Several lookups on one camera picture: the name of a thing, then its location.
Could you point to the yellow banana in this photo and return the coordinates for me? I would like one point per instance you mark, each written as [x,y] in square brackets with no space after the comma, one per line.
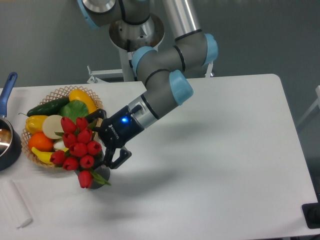
[45,156]

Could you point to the yellow bell pepper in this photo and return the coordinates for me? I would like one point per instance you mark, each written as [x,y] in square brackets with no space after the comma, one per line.
[34,124]

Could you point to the black device at table edge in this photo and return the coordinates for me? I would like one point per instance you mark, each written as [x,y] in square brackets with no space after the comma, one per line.
[311,212]

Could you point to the dark grey ribbed vase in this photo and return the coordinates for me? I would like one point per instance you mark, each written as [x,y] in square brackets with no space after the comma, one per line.
[91,173]

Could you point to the green cucumber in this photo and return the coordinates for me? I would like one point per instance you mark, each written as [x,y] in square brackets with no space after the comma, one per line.
[49,108]

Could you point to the red tulip bouquet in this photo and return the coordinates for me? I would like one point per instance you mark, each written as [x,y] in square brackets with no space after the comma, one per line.
[72,133]

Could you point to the orange fruit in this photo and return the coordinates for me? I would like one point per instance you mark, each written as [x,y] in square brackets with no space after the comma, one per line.
[41,142]

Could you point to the white folded cloth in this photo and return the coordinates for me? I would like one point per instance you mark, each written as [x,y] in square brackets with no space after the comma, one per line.
[15,204]

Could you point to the yellow squash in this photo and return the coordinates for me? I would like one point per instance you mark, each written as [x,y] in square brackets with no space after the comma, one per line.
[80,95]

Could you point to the green leafy vegetable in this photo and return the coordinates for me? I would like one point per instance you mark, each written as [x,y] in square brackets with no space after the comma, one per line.
[73,110]

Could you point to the white metal base frame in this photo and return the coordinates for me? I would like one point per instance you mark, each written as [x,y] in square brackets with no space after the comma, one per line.
[116,75]

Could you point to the blue handled dark saucepan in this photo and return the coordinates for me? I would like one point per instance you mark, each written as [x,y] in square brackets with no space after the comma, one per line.
[10,142]

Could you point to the white furniture frame right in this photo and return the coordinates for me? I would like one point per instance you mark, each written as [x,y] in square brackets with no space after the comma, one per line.
[311,111]

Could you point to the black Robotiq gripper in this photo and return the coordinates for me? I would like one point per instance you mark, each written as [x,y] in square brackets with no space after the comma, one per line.
[114,132]

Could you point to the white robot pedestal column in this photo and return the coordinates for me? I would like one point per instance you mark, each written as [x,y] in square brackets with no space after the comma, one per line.
[126,65]

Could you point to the white round radish slice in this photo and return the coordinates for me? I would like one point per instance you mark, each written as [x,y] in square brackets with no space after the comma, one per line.
[51,125]

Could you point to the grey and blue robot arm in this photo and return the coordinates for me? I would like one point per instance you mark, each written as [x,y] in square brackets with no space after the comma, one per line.
[136,32]

